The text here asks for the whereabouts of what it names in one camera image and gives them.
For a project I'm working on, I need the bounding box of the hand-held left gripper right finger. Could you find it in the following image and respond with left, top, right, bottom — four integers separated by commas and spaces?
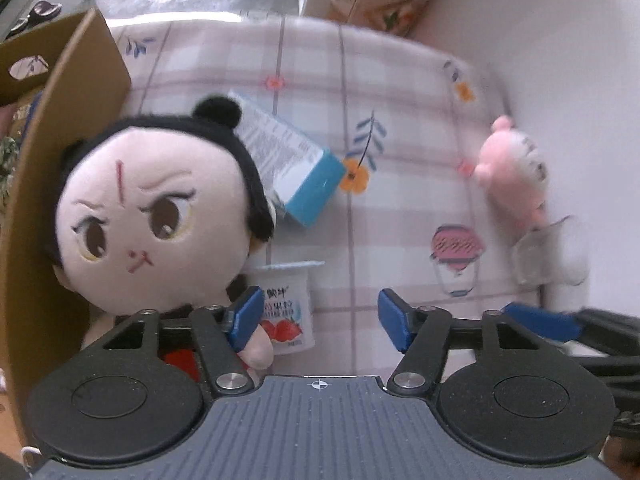
377, 288, 571, 398

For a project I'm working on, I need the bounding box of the brown cardboard box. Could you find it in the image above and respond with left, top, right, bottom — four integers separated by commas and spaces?
0, 8, 132, 453

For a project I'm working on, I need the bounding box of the brown slipper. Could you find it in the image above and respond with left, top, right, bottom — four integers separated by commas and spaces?
27, 0, 63, 21

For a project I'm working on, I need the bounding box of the strawberry yogurt cup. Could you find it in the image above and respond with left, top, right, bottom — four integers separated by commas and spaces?
247, 260, 326, 357

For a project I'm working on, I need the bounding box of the checked floral bed sheet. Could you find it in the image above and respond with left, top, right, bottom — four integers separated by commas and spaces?
107, 12, 546, 378

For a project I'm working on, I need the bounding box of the black-haired plush doll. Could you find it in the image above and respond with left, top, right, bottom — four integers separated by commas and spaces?
42, 95, 281, 386

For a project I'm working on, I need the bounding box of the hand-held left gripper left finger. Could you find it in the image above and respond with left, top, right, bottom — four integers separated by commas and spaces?
82, 287, 266, 396

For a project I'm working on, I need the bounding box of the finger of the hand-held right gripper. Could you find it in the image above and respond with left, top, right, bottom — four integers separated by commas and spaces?
504, 301, 640, 361
570, 352, 640, 441

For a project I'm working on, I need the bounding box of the blue and white carton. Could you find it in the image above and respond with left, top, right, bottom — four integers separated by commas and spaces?
227, 89, 346, 228

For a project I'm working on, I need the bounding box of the pink plush toy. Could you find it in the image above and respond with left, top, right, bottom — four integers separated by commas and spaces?
472, 114, 551, 228

